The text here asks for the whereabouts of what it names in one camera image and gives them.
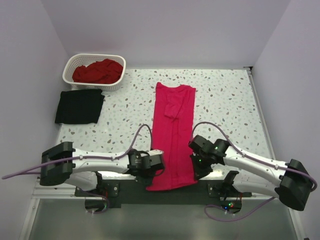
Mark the black folded t shirt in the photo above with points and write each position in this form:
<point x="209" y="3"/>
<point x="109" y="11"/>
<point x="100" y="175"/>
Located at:
<point x="79" y="107"/>

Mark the dark red t shirt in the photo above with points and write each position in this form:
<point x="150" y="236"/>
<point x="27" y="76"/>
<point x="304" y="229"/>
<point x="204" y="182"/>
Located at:
<point x="100" y="72"/>

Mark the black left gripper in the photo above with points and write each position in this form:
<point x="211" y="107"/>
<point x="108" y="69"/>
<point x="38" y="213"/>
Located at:
<point x="146" y="181"/>

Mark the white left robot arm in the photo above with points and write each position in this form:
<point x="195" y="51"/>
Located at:
<point x="64" y="164"/>

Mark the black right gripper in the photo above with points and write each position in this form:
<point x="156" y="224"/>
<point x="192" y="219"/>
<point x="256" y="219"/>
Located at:
<point x="199" y="172"/>

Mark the white plastic laundry basket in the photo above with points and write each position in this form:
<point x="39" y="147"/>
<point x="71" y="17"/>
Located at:
<point x="87" y="59"/>

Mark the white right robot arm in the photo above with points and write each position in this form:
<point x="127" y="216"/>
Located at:
<point x="287" y="181"/>

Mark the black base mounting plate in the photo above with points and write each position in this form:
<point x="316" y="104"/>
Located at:
<point x="130" y="192"/>

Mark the pink t shirt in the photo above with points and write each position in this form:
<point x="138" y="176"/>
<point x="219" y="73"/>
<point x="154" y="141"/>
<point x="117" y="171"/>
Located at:
<point x="171" y="131"/>

